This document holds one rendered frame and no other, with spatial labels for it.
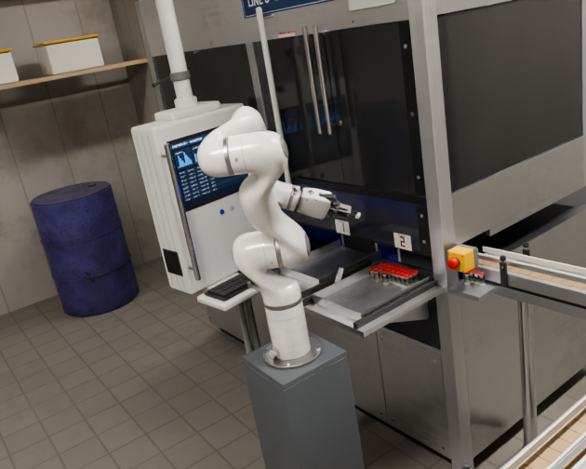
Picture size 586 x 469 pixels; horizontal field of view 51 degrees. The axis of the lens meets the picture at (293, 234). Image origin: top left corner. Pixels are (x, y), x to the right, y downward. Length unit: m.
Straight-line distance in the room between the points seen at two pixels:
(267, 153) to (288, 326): 0.61
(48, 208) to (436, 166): 3.26
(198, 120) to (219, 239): 0.54
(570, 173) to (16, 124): 4.08
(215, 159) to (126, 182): 4.11
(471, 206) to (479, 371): 0.68
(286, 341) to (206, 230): 0.96
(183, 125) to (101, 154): 2.95
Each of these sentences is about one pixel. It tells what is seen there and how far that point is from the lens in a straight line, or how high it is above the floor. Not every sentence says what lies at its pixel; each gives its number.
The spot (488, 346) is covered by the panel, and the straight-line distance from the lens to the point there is 2.55.
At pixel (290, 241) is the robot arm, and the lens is 1.74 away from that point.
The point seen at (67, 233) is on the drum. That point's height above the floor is 0.69.
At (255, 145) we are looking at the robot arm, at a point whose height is 1.59.
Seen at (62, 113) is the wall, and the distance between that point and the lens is 5.43.
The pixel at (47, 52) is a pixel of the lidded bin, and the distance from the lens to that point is 4.90.
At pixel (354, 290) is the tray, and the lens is 2.29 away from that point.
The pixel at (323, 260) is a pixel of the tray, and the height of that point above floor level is 0.88.
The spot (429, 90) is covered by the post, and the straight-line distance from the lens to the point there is 2.05.
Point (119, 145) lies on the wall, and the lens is 5.57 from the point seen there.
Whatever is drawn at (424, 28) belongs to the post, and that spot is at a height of 1.77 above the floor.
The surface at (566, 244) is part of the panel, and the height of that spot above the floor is 0.77.
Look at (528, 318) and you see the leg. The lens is 2.30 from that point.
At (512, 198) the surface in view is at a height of 1.09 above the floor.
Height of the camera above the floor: 1.85
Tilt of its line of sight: 19 degrees down
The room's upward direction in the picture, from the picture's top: 10 degrees counter-clockwise
